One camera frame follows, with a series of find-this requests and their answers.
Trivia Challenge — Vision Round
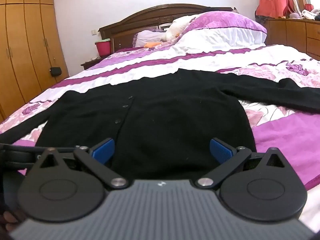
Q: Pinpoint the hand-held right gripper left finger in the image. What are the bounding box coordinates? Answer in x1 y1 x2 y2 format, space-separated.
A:
37 138 128 190

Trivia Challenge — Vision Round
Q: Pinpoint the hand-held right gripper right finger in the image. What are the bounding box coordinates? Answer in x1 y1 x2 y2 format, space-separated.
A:
196 137 286 190

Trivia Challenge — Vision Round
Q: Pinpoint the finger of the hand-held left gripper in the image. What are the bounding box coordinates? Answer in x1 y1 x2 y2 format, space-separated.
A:
0 144 75 164

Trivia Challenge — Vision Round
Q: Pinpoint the black knit cardigan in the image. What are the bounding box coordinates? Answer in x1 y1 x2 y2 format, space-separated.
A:
0 68 320 180

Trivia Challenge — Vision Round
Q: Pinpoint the pile of clothes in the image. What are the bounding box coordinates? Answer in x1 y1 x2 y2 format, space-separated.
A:
300 4 320 22

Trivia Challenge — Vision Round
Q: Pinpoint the person's right hand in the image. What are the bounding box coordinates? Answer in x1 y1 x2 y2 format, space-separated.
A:
2 210 24 232

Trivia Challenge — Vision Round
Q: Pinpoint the purple floral quilt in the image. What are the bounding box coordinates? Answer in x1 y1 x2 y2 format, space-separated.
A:
0 44 320 230

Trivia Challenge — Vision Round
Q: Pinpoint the dark wooden nightstand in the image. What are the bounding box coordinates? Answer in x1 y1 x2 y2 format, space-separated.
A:
80 56 103 70

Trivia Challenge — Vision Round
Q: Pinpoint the red bucket green rim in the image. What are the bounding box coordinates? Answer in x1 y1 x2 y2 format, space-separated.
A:
94 39 111 57

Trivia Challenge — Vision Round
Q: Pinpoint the wooden wardrobe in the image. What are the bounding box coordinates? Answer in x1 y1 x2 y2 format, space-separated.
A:
0 0 70 123

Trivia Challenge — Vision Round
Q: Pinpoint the small lilac pillow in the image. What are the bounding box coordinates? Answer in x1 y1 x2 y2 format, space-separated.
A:
132 29 168 48

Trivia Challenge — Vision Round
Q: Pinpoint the large purple white pillow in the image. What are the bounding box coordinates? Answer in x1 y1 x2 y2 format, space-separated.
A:
175 11 267 48

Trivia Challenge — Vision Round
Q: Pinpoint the white plush toy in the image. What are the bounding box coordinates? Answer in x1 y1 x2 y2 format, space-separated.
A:
160 16 198 43

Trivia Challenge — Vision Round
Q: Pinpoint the wooden dresser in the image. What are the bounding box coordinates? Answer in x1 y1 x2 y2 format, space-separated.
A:
265 17 320 61

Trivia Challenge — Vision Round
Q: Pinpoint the dark wooden headboard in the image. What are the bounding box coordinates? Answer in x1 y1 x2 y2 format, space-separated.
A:
98 4 234 55

